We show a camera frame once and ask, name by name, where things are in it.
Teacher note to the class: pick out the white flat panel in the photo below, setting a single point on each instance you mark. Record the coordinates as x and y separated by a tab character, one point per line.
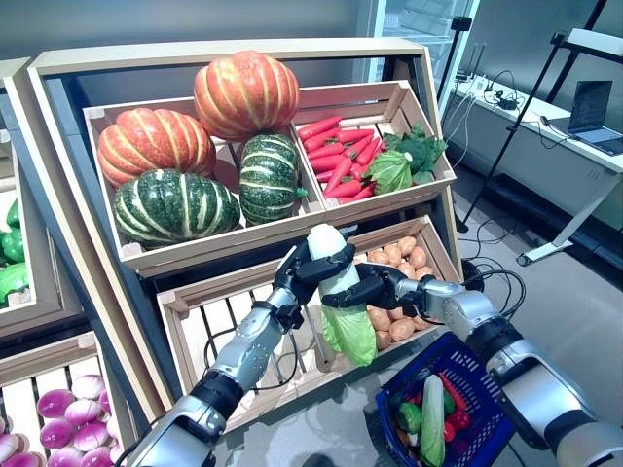
594	39

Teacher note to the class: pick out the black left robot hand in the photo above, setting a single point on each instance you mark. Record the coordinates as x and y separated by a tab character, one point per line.
294	277

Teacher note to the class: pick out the black power adapter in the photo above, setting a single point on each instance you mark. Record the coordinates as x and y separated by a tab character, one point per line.
508	103

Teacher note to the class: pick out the red toy tomato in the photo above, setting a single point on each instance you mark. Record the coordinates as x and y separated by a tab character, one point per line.
450	430

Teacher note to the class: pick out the orange striped pumpkin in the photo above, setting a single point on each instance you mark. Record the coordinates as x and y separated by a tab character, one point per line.
243	92
156	141

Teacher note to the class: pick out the black camera stand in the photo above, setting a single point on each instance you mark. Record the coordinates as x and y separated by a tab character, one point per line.
460	23

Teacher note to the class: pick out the light green toy lettuce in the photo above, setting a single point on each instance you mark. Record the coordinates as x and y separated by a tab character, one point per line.
389	170

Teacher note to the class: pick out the wide green striped pumpkin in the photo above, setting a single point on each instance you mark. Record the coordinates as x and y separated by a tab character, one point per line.
175	206

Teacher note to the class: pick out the small green striped pumpkin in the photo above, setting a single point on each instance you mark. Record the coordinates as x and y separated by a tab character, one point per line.
267	180

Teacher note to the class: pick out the glass door cabinet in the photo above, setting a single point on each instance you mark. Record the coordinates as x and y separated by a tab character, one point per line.
418	29

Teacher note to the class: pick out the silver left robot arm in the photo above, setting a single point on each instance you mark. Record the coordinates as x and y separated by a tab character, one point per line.
243	350

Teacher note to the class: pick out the white router with antennas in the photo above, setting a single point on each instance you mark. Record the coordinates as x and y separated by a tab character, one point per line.
479	86

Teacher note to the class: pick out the tan toy potato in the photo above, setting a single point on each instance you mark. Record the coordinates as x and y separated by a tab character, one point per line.
406	245
379	318
417	257
421	322
384	339
377	256
392	254
424	272
404	270
402	330

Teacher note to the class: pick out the purple white toy onion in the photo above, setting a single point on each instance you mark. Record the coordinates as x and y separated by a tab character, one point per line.
96	457
65	457
22	459
9	445
91	435
87	386
84	411
57	433
56	404

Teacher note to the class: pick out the black tripod stand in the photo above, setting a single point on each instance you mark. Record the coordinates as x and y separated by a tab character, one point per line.
513	127

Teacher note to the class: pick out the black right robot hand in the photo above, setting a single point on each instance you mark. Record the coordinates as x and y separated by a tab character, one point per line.
384	289

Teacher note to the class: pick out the wooden display shelf frame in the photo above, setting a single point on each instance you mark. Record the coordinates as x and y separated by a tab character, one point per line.
219	53
12	70

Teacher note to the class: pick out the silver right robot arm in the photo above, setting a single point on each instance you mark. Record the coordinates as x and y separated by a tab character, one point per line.
535	389

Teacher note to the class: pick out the large green toy pepper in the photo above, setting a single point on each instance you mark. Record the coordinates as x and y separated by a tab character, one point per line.
409	417

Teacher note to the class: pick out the dark green leafy vegetable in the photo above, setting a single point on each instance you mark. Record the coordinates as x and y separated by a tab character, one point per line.
421	148

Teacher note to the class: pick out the blue plastic shopping basket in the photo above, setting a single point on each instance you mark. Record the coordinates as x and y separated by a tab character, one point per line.
489	430

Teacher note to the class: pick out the grey laptop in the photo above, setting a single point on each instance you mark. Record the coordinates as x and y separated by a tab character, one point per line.
590	104

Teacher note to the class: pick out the black round stand base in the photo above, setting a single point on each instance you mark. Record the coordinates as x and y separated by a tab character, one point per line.
471	271

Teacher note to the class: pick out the toy napa cabbage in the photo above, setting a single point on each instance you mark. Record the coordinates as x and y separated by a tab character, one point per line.
432	418
350	335

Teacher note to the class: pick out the white desk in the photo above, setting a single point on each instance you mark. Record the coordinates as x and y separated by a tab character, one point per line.
535	160

